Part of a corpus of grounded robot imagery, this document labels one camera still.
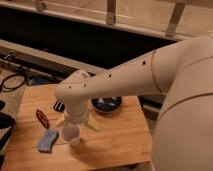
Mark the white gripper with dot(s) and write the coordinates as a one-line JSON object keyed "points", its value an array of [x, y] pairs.
{"points": [[77, 114]]}

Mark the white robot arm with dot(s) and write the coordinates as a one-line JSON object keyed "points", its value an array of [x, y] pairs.
{"points": [[183, 73]]}

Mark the dark ceramic bowl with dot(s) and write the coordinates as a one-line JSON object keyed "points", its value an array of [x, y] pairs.
{"points": [[106, 105]]}

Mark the blue sponge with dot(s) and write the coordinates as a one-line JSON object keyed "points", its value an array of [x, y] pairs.
{"points": [[47, 141]]}

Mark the wooden table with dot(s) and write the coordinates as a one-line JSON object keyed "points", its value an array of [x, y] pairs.
{"points": [[123, 138]]}

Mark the blue object behind table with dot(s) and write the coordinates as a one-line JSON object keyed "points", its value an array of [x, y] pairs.
{"points": [[39, 81]]}

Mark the black object at left edge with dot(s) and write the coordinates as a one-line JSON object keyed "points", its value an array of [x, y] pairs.
{"points": [[7, 123]]}

